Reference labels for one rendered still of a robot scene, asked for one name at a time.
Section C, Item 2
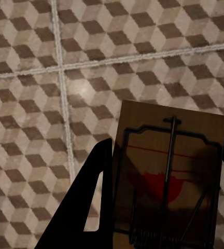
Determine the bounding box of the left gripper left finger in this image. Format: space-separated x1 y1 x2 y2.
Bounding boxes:
35 138 113 249

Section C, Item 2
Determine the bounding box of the mousetrap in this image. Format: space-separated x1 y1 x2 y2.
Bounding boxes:
112 99 224 249

